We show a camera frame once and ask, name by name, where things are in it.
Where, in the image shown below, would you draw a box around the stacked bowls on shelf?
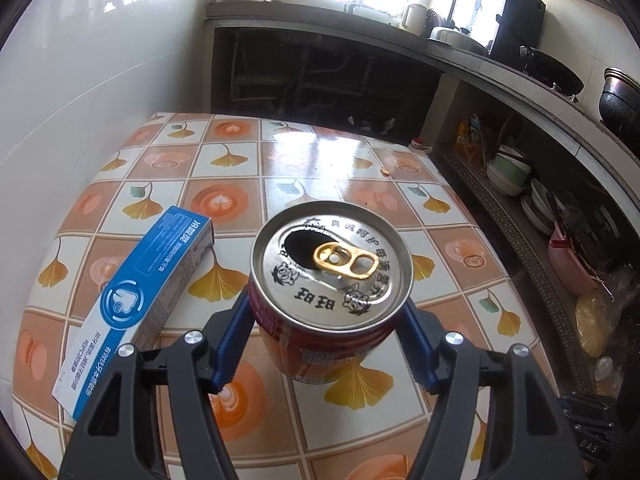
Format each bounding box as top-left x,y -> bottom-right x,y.
487,144 -> 532,196

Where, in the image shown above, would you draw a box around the pink basin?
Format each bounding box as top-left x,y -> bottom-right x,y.
548,222 -> 602,296

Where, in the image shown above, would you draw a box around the red drink can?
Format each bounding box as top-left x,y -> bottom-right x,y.
247,200 -> 413,384

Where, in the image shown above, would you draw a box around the black wok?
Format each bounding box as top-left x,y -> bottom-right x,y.
520,46 -> 584,98

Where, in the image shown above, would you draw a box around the yellow food bag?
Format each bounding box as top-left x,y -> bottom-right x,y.
575,290 -> 620,359

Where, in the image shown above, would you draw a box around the cooking oil bottle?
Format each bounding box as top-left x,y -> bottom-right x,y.
410,138 -> 433,154

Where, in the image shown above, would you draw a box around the white kettle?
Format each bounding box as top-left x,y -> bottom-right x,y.
399,3 -> 428,36

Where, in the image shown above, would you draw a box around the patterned tablecloth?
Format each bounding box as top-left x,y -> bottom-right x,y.
9,113 -> 549,479

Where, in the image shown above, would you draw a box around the blue toothpaste box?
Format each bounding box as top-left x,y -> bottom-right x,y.
52,206 -> 215,422

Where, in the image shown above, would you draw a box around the black cooking pot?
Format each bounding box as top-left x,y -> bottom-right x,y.
599,67 -> 640,140

